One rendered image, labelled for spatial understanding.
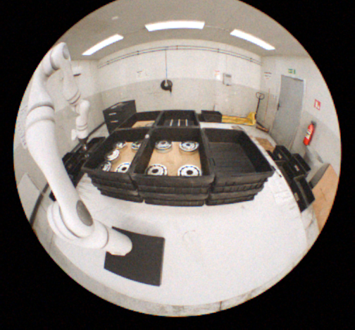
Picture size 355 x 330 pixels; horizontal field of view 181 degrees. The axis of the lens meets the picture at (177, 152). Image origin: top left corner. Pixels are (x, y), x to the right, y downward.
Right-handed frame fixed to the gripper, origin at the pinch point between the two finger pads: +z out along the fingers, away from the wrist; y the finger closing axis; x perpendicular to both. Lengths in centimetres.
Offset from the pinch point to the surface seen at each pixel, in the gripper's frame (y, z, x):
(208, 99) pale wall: 105, -15, -345
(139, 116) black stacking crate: 26, -1, -59
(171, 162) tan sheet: -39, -18, -36
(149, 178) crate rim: -44, -25, -17
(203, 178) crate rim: -55, -33, -27
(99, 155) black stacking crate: -10.6, -4.1, -7.9
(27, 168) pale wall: 135, 122, 180
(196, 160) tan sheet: -46, -23, -45
